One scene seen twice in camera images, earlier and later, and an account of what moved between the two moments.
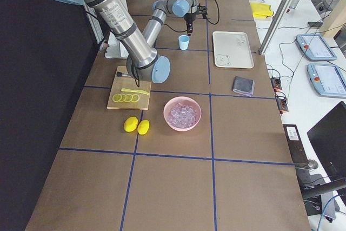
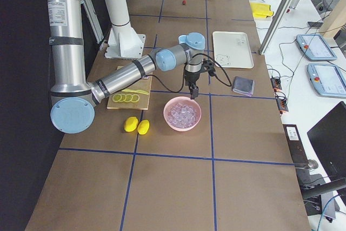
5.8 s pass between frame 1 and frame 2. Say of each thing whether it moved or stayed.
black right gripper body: moved
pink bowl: stayed
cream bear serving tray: stayed
